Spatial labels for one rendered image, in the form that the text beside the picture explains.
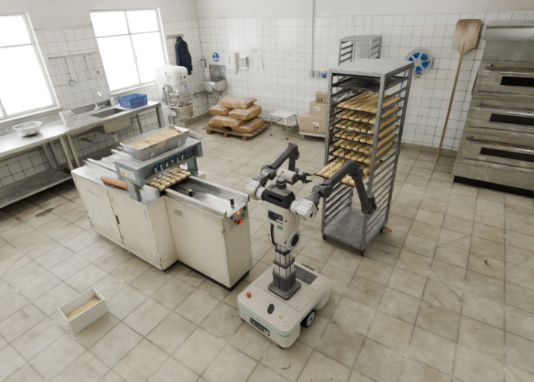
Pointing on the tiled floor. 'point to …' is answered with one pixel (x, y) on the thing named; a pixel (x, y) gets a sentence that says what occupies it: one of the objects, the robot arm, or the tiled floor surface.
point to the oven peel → (466, 37)
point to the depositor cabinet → (129, 217)
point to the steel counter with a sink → (46, 179)
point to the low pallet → (236, 132)
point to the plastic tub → (83, 310)
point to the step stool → (284, 120)
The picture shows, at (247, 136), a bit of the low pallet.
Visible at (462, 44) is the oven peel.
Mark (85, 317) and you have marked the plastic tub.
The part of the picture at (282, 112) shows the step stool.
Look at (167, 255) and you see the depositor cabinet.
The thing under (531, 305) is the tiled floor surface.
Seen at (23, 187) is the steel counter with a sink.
